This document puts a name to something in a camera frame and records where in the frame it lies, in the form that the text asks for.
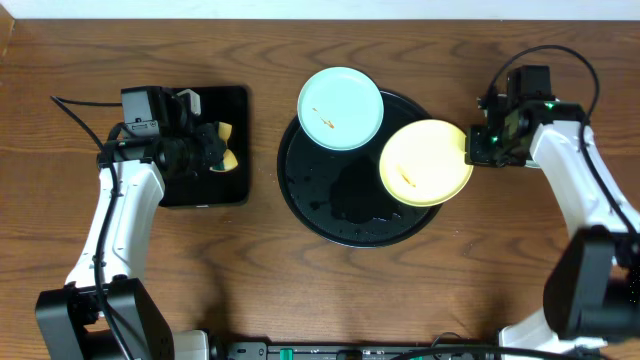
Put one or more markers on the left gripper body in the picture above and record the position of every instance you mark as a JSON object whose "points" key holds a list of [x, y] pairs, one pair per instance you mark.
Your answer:
{"points": [[211, 147]]}

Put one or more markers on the black rectangular tray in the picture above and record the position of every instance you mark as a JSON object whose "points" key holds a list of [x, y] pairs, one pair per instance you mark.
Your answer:
{"points": [[229, 104]]}

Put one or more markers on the yellow plate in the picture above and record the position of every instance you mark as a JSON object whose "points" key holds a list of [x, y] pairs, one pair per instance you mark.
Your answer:
{"points": [[423, 163]]}

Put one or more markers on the light blue plate top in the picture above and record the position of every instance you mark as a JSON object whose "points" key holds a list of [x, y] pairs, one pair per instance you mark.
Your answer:
{"points": [[340, 108]]}

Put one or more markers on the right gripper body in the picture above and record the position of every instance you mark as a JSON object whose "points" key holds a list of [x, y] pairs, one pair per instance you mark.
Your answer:
{"points": [[493, 149]]}

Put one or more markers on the green yellow sponge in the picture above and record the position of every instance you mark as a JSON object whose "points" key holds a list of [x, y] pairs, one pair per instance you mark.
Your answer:
{"points": [[229, 161]]}

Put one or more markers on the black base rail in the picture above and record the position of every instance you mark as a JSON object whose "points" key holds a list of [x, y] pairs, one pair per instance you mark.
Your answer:
{"points": [[264, 351]]}

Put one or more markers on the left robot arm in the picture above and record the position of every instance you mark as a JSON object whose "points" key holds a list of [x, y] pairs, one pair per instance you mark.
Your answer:
{"points": [[103, 310]]}

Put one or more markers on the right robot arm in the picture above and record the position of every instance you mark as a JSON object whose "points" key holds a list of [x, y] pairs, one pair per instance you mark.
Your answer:
{"points": [[592, 294]]}

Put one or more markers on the black round tray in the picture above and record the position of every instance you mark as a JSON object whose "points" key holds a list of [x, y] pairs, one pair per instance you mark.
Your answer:
{"points": [[339, 195]]}

